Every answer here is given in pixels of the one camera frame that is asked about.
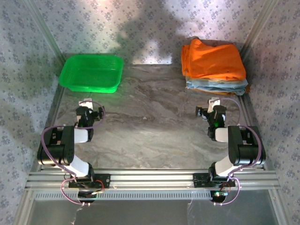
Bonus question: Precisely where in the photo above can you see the small black electronics board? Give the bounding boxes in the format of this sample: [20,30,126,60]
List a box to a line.
[210,190,228,203]
[77,191,98,203]

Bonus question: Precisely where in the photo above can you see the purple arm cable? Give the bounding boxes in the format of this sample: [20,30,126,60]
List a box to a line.
[214,98,263,207]
[41,100,106,207]

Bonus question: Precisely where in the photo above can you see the aluminium mounting rail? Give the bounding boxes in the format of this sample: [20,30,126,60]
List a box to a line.
[25,170,281,190]

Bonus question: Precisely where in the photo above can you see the orange trousers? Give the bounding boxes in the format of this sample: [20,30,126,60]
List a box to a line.
[181,38,247,82]

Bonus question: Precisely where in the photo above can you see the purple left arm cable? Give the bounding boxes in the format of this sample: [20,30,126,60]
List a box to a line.
[41,100,106,207]

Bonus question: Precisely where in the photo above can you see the green plastic basket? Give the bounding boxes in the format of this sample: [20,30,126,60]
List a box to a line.
[59,54,124,93]

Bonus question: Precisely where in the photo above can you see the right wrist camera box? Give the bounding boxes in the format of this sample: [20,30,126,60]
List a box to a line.
[208,97,221,113]

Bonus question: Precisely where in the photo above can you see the aluminium frame post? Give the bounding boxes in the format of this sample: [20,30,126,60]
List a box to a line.
[233,0,281,68]
[24,0,66,63]

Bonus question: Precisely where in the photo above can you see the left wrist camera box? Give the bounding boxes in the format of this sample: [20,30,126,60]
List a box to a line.
[79,97,93,110]

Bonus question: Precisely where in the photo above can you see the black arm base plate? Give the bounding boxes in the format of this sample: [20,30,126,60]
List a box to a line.
[192,172,236,188]
[68,173,111,189]

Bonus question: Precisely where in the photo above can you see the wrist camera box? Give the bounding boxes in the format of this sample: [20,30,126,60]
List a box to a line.
[208,97,221,113]
[79,97,93,110]

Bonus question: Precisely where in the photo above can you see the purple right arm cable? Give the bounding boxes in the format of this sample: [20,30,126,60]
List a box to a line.
[214,98,263,207]

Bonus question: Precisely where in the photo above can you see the grey slotted cable duct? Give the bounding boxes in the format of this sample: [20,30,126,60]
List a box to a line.
[34,190,213,201]

